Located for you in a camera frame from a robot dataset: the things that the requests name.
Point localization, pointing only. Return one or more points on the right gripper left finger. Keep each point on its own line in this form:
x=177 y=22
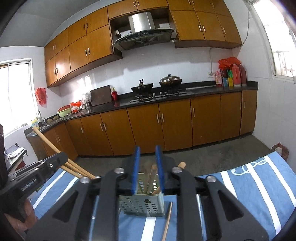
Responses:
x=89 y=209

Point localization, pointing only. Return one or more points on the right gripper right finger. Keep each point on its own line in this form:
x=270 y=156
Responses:
x=205 y=204

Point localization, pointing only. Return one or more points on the brown lower kitchen cabinets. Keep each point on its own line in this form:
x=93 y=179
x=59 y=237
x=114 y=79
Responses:
x=172 y=125

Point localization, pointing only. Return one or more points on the brown kitchen cabinets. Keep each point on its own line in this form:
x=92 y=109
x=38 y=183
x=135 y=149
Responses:
x=101 y=36
x=172 y=125

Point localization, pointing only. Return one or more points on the brown upper kitchen cabinets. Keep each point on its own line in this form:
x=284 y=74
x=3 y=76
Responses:
x=101 y=36

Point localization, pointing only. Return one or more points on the person's left hand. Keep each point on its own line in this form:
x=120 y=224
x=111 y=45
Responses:
x=27 y=219

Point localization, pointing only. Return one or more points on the blue white striped tablecloth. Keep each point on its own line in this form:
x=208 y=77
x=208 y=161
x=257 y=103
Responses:
x=266 y=187

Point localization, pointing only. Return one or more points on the yellow detergent bottle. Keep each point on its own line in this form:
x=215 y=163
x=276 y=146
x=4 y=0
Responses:
x=35 y=123

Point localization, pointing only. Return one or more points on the green perforated utensil holder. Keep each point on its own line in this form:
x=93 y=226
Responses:
x=142 y=204

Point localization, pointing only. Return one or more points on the left window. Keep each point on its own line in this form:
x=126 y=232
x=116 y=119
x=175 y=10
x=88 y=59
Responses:
x=18 y=104

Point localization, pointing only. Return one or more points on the window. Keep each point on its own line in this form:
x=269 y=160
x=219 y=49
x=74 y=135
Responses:
x=18 y=104
x=279 y=37

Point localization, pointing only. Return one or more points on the green basin with red lid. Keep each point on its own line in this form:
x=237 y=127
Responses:
x=64 y=111

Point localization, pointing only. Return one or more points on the dark cutting board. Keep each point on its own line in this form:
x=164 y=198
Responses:
x=101 y=95

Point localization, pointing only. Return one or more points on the red bottle on counter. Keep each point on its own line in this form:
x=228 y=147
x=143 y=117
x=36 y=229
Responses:
x=114 y=94

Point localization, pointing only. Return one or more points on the red bags and bottles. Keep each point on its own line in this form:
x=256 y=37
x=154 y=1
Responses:
x=231 y=73

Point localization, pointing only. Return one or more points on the black wok with lid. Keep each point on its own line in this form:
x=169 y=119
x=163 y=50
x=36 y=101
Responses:
x=170 y=82

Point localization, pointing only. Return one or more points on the black wok left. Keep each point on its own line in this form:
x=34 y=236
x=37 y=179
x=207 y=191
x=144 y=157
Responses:
x=143 y=89

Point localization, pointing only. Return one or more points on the right window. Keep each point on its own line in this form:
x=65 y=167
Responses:
x=279 y=37

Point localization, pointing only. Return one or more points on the steel range hood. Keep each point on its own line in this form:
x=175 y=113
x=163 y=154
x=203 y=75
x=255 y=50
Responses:
x=142 y=29

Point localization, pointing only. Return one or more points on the red plastic bag on wall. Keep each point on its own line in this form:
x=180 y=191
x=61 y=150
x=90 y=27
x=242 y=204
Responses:
x=41 y=96

